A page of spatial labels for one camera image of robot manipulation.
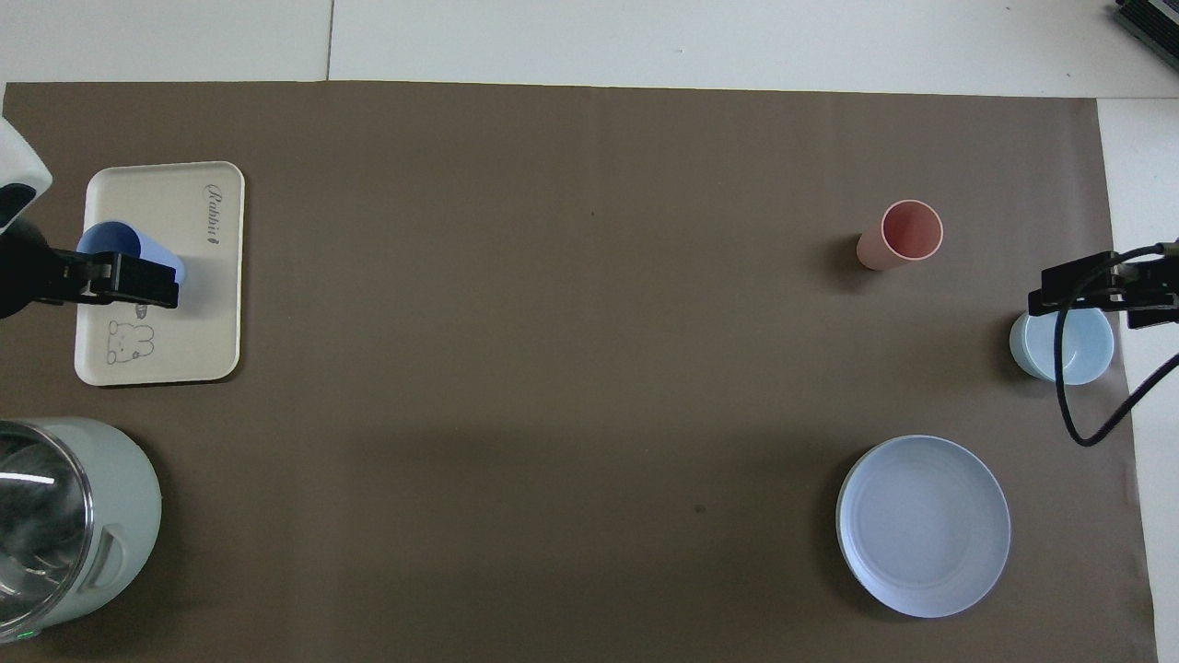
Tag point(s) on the cream rabbit print tray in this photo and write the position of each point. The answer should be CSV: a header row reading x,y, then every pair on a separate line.
x,y
203,322

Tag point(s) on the dark grey ribbed device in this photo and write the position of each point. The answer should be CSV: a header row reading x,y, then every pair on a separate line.
x,y
1151,23

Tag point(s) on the light blue bowl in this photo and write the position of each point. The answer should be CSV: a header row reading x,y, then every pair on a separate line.
x,y
1087,354

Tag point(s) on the brown paper table mat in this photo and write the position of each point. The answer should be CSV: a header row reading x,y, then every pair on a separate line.
x,y
571,368

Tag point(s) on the blue ribbed cup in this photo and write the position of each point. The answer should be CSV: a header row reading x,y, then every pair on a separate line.
x,y
115,239

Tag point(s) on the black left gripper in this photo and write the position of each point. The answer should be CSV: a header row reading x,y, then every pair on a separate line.
x,y
37,276

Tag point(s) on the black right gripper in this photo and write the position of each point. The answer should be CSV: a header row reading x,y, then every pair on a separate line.
x,y
1156,290

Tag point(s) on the light blue plate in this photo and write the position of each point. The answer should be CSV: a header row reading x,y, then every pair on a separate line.
x,y
923,525

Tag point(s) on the pink cup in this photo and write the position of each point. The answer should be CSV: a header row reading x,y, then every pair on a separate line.
x,y
910,230

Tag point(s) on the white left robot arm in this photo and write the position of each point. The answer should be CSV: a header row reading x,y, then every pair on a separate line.
x,y
18,166

